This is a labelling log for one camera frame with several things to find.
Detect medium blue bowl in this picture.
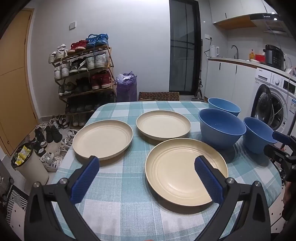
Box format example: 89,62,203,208
207,98,241,117

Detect white electric kettle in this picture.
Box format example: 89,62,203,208
209,45,220,58

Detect white cable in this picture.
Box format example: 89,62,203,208
272,70,295,121

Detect white trash bin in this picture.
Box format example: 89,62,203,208
11,145,50,186

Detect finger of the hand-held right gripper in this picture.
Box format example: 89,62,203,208
264,145,288,164
272,131,292,145

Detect purple plastic bag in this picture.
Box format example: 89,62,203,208
116,72,138,103

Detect wooden shoe rack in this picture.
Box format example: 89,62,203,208
48,45,117,129

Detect white upper kitchen cabinet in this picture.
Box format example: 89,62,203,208
209,0,278,29

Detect small dark blue bowl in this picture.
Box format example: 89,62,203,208
243,117,278,154

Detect yellow wooden door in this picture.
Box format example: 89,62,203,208
0,8,39,158

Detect white kitchen countertop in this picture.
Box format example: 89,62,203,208
208,57,296,82

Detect black white patterned floor mat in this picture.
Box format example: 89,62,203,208
5,185,29,230

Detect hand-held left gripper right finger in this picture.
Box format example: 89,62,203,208
192,156,271,241

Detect patterned flat cardboard box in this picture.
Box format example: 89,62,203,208
138,91,180,102

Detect white lower kitchen cabinets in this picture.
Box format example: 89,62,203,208
205,59,258,105

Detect teal checked tablecloth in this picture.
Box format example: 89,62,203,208
47,101,282,241

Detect large dark blue bowl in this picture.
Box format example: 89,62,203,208
198,108,247,149

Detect black framed glass door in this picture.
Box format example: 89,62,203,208
169,0,202,95

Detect black pressure cooker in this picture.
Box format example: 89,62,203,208
263,44,286,70

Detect range hood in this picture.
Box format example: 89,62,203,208
251,13,292,36

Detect yellow snack packets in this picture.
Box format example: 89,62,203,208
14,147,32,166

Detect rows of shelved sneakers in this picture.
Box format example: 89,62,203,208
48,34,112,127

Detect white washing machine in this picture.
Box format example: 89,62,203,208
251,67,296,138

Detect scattered pile of shoes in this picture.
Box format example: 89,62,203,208
34,115,80,172

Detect beige round plate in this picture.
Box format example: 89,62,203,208
72,120,134,161
145,138,229,206
136,111,191,140

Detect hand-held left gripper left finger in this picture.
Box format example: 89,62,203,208
24,156,102,241

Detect upright stick vacuum cleaner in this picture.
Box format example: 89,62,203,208
193,38,205,101

